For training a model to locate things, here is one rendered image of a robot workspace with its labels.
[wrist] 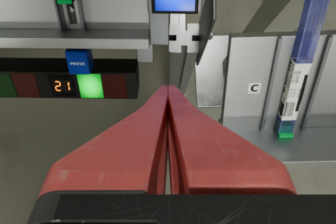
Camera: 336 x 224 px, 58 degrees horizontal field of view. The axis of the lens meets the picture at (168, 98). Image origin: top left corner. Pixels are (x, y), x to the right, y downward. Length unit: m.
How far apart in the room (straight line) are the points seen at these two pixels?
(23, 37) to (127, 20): 0.10
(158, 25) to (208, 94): 0.74
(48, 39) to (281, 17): 0.40
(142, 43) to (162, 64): 0.75
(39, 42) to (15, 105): 0.83
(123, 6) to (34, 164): 0.86
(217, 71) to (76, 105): 0.50
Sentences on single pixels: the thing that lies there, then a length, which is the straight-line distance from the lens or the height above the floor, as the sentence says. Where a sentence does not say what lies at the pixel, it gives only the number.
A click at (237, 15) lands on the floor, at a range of 1.15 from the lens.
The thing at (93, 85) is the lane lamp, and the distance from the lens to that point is 0.39.
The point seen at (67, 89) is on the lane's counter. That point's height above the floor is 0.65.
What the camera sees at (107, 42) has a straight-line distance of 0.32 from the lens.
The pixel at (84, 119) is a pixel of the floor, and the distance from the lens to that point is 1.07.
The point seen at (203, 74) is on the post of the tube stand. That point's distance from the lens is 1.05.
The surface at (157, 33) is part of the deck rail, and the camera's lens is 0.32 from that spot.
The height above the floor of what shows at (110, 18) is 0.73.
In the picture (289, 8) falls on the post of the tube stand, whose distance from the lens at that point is 0.55.
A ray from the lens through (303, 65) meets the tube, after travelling 0.28.
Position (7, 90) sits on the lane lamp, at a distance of 0.43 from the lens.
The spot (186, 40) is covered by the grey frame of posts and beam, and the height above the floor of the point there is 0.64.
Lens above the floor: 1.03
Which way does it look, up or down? 82 degrees down
